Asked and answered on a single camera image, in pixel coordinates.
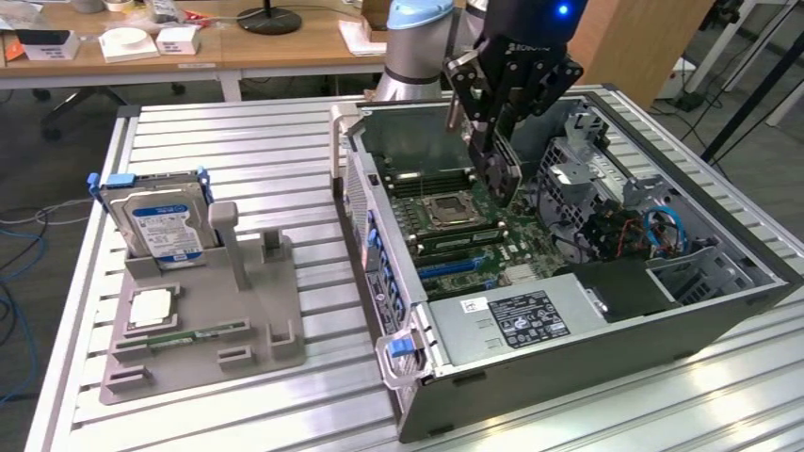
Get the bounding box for wooden desk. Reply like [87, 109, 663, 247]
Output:
[0, 0, 566, 103]

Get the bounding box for grey plastic parts rack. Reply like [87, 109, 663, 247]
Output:
[98, 202, 310, 406]

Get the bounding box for CPU socket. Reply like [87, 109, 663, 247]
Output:
[422, 190, 483, 232]

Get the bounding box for black power adapter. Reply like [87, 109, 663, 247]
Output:
[675, 91, 709, 113]

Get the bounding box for green RAM stick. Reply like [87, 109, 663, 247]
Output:
[147, 322, 249, 348]

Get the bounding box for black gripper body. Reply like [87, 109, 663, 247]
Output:
[474, 0, 593, 67]

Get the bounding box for blue expansion slot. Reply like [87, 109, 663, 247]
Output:
[418, 256, 493, 280]

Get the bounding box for white floor cable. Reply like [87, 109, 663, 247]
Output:
[0, 197, 95, 227]

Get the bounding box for grey metal disk bay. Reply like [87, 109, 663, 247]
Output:
[646, 244, 753, 307]

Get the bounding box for black RAM slot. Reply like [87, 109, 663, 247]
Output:
[393, 181, 477, 198]
[390, 171, 474, 187]

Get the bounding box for white box with black top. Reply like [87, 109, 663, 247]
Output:
[15, 28, 82, 61]

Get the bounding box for white box with round dish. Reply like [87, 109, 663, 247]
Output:
[98, 26, 163, 64]

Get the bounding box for white desk frame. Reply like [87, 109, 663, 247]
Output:
[653, 0, 804, 128]

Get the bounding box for black office chair base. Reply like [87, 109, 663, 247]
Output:
[34, 84, 187, 140]

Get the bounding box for wooden cabinet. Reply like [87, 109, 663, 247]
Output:
[565, 0, 718, 112]

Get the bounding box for black slanted stand pole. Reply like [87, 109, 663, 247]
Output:
[701, 27, 804, 164]

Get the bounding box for blue floor cable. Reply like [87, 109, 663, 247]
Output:
[0, 225, 51, 406]

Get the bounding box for silver CPU chip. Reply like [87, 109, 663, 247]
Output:
[129, 290, 181, 327]

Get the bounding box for silver metal drive cage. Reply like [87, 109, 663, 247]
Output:
[526, 136, 634, 227]

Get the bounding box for small white labelled box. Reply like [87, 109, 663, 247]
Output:
[155, 25, 203, 57]

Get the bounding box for grey power supply unit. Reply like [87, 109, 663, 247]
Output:
[426, 275, 611, 368]

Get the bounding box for blue wire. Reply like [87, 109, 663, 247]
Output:
[643, 204, 693, 258]

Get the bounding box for black round lamp base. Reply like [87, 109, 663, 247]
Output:
[237, 0, 305, 37]

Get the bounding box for green motherboard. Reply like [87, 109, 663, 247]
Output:
[377, 154, 571, 302]

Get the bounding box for open dark grey PC case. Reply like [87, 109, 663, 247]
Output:
[330, 91, 804, 444]

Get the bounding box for red wire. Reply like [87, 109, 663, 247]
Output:
[614, 218, 649, 258]

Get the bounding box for white paper leaflets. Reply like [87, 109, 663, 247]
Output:
[338, 18, 389, 57]

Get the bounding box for clear plastic bag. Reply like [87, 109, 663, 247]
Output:
[143, 0, 190, 24]

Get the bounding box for hard disk in blue caddy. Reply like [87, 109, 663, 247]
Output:
[86, 165, 219, 270]

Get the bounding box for blue case latch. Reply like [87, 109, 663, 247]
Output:
[387, 337, 422, 362]

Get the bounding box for graphics card with metal bracket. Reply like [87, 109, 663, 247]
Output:
[445, 49, 529, 209]

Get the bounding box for brown cardboard box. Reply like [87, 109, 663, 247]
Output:
[361, 0, 395, 32]

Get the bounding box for installed black RAM stick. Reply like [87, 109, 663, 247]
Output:
[414, 228, 509, 250]

